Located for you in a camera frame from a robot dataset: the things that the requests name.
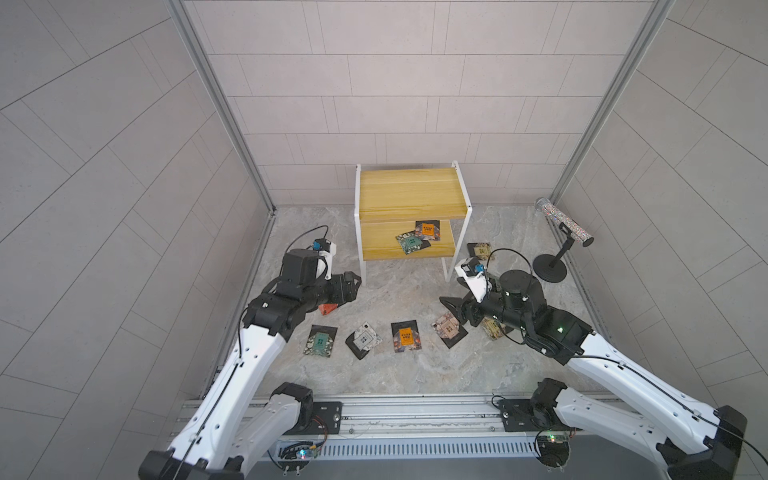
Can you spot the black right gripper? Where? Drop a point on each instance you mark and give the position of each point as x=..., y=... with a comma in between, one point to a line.
x=463, y=306

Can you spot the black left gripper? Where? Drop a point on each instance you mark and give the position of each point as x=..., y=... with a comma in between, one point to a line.
x=348, y=290

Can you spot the red tea bag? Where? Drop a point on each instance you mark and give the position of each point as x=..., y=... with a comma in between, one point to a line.
x=326, y=309

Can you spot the white patterned tea bag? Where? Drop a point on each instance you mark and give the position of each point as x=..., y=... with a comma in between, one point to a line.
x=362, y=340

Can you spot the green label top tea bag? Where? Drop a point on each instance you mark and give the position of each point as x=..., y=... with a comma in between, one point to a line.
x=321, y=341

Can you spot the beige label tea bag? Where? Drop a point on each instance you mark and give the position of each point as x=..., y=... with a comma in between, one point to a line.
x=480, y=250

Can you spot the orange label black tea bag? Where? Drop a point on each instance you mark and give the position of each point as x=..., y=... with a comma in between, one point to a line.
x=406, y=336

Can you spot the green label floral tea bag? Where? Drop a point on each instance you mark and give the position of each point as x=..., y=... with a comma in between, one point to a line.
x=410, y=242

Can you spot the yellow olive tea bag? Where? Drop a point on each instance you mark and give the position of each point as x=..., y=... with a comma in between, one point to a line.
x=495, y=330

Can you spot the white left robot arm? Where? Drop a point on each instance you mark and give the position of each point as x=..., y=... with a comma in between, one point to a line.
x=215, y=443

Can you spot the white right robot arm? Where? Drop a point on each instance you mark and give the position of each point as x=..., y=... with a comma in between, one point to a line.
x=688, y=438

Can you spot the orange label lower tea bag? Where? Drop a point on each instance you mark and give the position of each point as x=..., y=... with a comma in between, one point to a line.
x=428, y=230

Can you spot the right circuit board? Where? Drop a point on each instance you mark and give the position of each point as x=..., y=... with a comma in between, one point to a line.
x=552, y=451

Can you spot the circuit board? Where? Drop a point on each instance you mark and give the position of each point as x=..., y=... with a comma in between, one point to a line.
x=552, y=451
x=294, y=458

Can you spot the left circuit board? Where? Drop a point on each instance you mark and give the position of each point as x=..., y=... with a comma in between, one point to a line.
x=294, y=458

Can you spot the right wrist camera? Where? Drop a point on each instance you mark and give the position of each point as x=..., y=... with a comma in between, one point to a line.
x=473, y=272

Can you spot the white frame wooden shelf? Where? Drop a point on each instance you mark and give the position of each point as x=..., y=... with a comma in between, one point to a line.
x=390, y=201

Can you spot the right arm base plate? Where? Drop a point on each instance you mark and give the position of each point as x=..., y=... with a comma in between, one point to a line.
x=519, y=415

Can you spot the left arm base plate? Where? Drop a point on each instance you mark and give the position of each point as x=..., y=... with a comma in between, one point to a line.
x=325, y=418

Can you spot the aluminium rail frame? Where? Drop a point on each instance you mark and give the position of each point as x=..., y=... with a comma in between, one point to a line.
x=418, y=427

